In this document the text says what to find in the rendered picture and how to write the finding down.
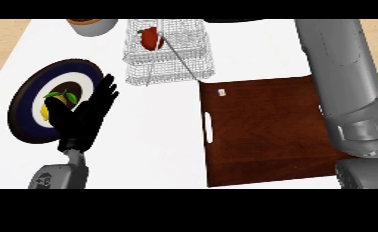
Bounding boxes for dark rounded object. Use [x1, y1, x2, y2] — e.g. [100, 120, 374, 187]
[202, 18, 265, 24]

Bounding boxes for red bell pepper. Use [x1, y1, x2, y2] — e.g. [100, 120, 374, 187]
[137, 26, 165, 52]

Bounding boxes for white wire tiered basket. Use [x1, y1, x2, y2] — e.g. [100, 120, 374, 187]
[120, 19, 216, 87]

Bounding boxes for brown wooden tray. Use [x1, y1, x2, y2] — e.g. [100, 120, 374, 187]
[197, 75, 354, 188]

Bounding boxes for yellow lemon with green leaves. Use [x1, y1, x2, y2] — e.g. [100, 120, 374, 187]
[38, 90, 79, 122]

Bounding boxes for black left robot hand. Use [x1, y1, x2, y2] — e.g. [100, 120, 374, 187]
[44, 73, 120, 154]

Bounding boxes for dark blue and white plate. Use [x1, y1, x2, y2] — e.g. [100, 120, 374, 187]
[5, 58, 107, 145]

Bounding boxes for grey pot with brown rim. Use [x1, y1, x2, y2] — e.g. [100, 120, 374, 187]
[64, 19, 119, 38]

